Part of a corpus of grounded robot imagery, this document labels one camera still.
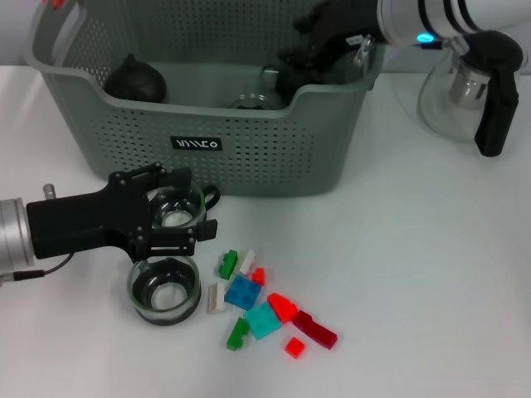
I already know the blue toy brick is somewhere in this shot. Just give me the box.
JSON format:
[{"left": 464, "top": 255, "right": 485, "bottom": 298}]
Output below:
[{"left": 223, "top": 274, "right": 263, "bottom": 311}]

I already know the white toy brick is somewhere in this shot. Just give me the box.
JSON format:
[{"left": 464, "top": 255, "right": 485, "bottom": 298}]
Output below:
[
  {"left": 236, "top": 250, "right": 257, "bottom": 275},
  {"left": 206, "top": 281, "right": 227, "bottom": 315}
]

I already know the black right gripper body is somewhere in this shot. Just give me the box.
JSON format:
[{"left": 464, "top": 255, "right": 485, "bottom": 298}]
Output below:
[{"left": 314, "top": 0, "right": 386, "bottom": 60}]

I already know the right wrist cable with plug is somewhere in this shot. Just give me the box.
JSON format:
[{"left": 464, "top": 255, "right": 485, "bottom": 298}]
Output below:
[{"left": 352, "top": 35, "right": 375, "bottom": 68}]

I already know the black round teapot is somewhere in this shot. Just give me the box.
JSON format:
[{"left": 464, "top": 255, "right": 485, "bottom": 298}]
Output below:
[{"left": 103, "top": 52, "right": 168, "bottom": 103}]

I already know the grey-green perforated storage bin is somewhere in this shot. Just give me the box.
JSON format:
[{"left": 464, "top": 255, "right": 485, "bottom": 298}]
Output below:
[{"left": 22, "top": 0, "right": 387, "bottom": 198}]

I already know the cyan toy brick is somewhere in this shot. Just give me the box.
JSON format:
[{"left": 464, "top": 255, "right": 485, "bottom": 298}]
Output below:
[{"left": 243, "top": 301, "right": 283, "bottom": 341}]

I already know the red sloped toy brick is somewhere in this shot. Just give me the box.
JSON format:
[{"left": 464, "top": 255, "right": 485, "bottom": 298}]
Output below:
[{"left": 267, "top": 292, "right": 299, "bottom": 324}]

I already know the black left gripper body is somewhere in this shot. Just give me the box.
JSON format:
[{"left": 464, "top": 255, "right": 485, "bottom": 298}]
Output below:
[{"left": 26, "top": 163, "right": 167, "bottom": 263}]

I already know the dark red toy brick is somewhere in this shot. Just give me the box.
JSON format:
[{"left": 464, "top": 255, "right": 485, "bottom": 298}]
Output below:
[{"left": 292, "top": 309, "right": 339, "bottom": 351}]

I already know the green toy brick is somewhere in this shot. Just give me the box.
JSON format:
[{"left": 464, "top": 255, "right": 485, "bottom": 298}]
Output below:
[
  {"left": 226, "top": 317, "right": 251, "bottom": 352},
  {"left": 217, "top": 250, "right": 240, "bottom": 281}
]

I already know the glass teapot black handle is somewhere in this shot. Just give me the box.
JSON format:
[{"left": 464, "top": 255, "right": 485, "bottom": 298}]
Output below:
[{"left": 417, "top": 29, "right": 529, "bottom": 158}]

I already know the glass teacup black base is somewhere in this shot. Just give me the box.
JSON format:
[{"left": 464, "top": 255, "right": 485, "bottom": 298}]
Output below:
[
  {"left": 149, "top": 182, "right": 221, "bottom": 233},
  {"left": 263, "top": 63, "right": 325, "bottom": 104},
  {"left": 126, "top": 255, "right": 203, "bottom": 328},
  {"left": 227, "top": 94, "right": 280, "bottom": 111}
]

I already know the red square toy brick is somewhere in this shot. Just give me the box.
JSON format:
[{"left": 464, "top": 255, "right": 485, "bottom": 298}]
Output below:
[{"left": 284, "top": 336, "right": 307, "bottom": 358}]

